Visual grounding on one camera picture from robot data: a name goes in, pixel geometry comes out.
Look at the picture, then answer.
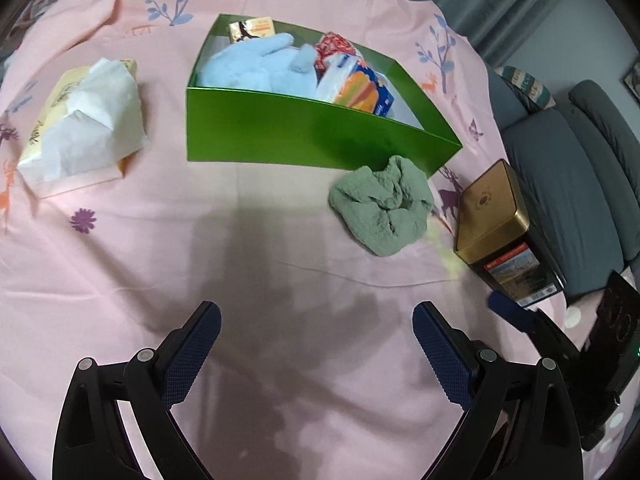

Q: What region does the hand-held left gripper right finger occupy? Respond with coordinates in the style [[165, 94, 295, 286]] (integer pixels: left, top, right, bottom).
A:
[[411, 301, 585, 480]]

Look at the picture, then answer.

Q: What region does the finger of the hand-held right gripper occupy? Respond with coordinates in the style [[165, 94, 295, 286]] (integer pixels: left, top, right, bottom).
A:
[[487, 292, 581, 376]]

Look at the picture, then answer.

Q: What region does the pink printed tablecloth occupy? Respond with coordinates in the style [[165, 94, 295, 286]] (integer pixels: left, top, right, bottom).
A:
[[0, 0, 636, 480]]

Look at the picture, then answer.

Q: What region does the blue and orange snack packet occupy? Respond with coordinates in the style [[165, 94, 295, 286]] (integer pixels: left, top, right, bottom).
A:
[[316, 55, 397, 118]]

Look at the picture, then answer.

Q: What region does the yellow tissue pack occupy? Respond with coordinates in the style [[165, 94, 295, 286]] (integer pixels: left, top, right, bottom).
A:
[[16, 57, 152, 198]]

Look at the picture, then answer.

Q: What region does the grey sofa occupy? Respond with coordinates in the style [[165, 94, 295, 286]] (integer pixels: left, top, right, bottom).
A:
[[482, 62, 640, 306]]

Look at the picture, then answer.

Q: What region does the green cardboard box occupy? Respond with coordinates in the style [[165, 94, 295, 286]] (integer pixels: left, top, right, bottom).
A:
[[186, 12, 463, 178]]

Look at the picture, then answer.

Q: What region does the small white tissue packet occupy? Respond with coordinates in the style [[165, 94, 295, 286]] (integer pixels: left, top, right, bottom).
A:
[[228, 16, 276, 45]]

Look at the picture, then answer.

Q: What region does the black and gold tin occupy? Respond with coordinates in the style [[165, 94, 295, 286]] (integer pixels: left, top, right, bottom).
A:
[[452, 158, 567, 309]]

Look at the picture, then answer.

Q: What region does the red and white packet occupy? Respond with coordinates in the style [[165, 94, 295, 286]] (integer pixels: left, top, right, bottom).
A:
[[314, 31, 357, 70]]

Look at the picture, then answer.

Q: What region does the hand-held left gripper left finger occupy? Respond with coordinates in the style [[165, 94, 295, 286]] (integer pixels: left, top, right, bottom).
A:
[[51, 301, 222, 480]]

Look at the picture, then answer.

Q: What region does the striped cushion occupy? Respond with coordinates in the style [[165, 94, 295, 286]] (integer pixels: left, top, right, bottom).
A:
[[495, 65, 557, 111]]

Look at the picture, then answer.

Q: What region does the green fluffy scrunchie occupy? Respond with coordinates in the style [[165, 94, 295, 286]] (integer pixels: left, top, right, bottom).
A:
[[328, 155, 436, 257]]

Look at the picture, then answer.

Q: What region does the light blue plush glove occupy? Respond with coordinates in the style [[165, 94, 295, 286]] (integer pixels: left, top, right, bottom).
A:
[[197, 32, 318, 96]]

